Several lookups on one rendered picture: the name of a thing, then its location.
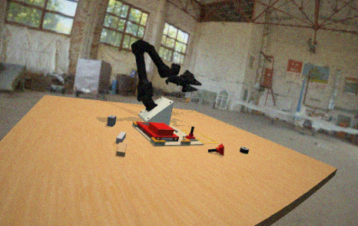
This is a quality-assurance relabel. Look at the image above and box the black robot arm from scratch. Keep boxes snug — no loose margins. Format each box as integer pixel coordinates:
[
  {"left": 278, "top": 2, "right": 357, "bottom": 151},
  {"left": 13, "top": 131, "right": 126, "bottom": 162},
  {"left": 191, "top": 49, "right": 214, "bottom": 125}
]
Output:
[{"left": 131, "top": 39, "right": 181, "bottom": 111}]

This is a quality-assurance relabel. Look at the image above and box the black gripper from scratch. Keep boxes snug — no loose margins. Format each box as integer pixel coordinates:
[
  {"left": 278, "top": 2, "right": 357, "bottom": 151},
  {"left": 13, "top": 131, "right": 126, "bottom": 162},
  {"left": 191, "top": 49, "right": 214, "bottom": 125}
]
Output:
[{"left": 176, "top": 73, "right": 202, "bottom": 93}]

